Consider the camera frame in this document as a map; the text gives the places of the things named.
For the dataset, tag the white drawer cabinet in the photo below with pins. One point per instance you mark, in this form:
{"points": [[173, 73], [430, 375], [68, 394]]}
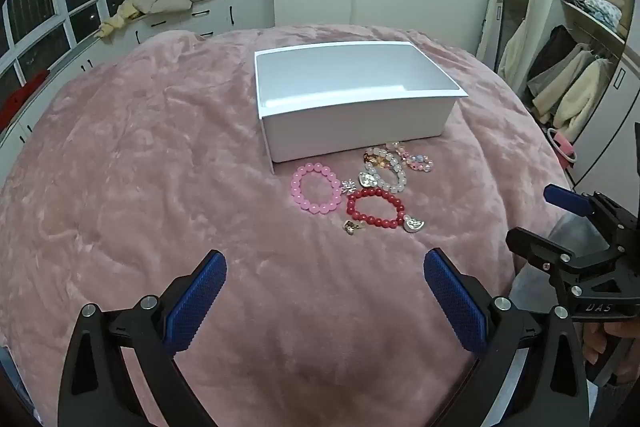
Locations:
{"points": [[215, 14]]}

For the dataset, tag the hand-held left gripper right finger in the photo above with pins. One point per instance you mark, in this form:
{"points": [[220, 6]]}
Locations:
{"points": [[452, 302]]}

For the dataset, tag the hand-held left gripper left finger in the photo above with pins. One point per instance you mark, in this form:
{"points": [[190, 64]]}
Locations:
{"points": [[197, 302]]}

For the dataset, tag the white plastic storage box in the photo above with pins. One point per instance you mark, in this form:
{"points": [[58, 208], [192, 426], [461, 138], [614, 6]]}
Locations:
{"points": [[350, 127]]}

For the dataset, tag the person's right forearm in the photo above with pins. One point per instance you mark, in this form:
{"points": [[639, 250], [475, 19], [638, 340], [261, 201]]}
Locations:
{"points": [[620, 399]]}

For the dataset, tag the grey hanging garment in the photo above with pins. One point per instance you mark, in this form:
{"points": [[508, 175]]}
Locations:
{"points": [[560, 79]]}

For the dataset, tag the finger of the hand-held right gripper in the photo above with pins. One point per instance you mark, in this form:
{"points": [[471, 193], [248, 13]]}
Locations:
{"points": [[535, 247], [565, 201]]}

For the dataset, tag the person's grey trouser leg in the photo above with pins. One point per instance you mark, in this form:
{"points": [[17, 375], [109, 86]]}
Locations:
{"points": [[575, 234]]}

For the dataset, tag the crystal snowflake charm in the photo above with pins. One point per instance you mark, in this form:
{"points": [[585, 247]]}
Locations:
{"points": [[349, 187]]}

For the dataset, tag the person's right hand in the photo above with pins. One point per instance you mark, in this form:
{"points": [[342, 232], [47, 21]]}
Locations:
{"points": [[617, 334]]}

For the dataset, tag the dark hanging coat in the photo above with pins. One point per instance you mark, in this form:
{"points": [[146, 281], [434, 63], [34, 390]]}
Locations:
{"points": [[555, 52]]}

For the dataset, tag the cream fleece hanging garment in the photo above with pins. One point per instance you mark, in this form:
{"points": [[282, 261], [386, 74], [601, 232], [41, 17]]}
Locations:
{"points": [[585, 102]]}

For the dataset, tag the open wardrobe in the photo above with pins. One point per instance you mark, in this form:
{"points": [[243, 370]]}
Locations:
{"points": [[600, 42]]}

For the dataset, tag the small gold charm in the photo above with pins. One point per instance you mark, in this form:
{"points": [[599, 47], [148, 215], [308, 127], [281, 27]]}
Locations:
{"points": [[351, 228]]}

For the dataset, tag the red cloth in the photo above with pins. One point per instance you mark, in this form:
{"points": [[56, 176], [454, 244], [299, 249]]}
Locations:
{"points": [[20, 102]]}

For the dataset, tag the pink fleece blanket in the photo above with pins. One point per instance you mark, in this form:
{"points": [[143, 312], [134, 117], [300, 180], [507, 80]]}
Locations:
{"points": [[150, 182]]}

